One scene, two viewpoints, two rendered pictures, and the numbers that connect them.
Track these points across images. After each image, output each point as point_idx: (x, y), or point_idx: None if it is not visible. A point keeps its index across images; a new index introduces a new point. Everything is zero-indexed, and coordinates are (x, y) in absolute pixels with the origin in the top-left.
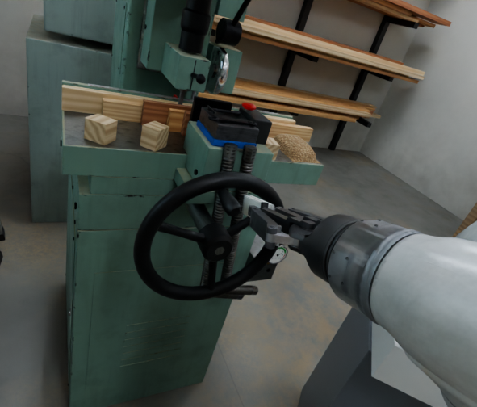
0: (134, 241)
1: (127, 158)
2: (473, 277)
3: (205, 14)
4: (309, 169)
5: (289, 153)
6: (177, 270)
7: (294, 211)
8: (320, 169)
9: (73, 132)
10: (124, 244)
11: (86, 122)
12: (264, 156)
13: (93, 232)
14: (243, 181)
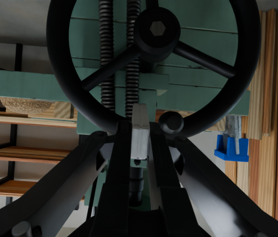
0: (194, 14)
1: (202, 104)
2: None
3: (131, 192)
4: (6, 90)
5: (35, 103)
6: None
7: (101, 169)
8: None
9: (227, 115)
10: (203, 11)
11: (224, 128)
12: (88, 131)
13: (230, 30)
14: None
